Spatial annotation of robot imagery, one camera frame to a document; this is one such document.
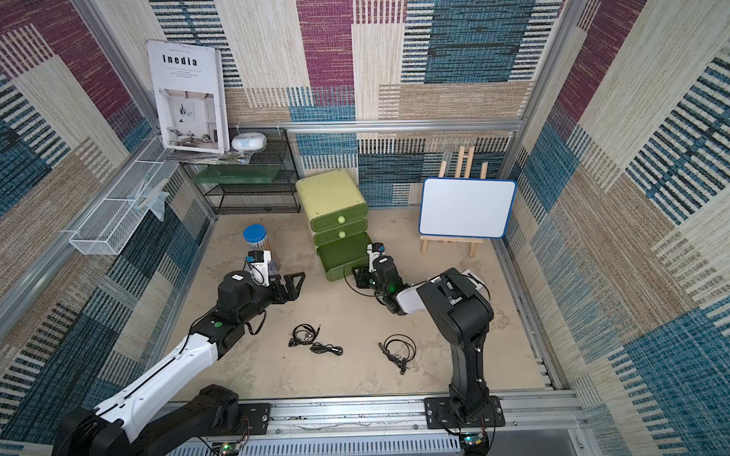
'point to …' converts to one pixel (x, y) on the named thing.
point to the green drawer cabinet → (336, 210)
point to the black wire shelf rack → (257, 177)
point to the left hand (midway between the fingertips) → (292, 274)
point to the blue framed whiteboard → (464, 207)
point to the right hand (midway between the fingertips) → (354, 266)
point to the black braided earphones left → (305, 334)
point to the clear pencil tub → (257, 239)
